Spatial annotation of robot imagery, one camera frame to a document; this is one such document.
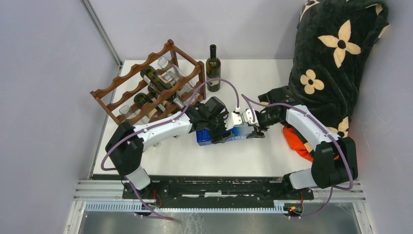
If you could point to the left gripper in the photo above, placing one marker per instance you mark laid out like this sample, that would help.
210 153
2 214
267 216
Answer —
216 137

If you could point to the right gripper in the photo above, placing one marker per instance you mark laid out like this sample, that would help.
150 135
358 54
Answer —
256 133

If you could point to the blue square glass bottle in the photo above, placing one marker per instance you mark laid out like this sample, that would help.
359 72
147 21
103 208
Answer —
236 133

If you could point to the clear square bottle black cap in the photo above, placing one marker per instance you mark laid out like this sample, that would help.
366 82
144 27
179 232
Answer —
172 78

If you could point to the brown wooden wine rack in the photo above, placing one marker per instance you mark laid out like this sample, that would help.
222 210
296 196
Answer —
132 90

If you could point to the clear round glass bottle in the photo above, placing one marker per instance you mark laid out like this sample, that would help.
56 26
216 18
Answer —
166 65

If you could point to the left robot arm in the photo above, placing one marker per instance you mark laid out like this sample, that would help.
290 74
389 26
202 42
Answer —
127 145

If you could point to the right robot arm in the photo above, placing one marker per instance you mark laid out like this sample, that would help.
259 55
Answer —
335 158

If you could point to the orange cloth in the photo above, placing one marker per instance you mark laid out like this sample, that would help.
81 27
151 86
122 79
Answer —
305 150

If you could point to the black floral blanket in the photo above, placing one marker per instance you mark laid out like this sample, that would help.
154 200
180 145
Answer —
333 42

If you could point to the aluminium corner profile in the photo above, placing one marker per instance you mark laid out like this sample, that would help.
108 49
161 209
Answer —
92 14

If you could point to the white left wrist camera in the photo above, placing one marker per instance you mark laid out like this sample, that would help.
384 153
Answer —
234 119

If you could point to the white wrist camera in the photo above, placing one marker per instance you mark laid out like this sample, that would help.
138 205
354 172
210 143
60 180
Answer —
234 119
250 117

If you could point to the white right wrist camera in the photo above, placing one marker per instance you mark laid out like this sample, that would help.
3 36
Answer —
250 117

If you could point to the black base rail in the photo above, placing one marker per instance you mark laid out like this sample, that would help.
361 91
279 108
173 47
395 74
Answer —
194 194

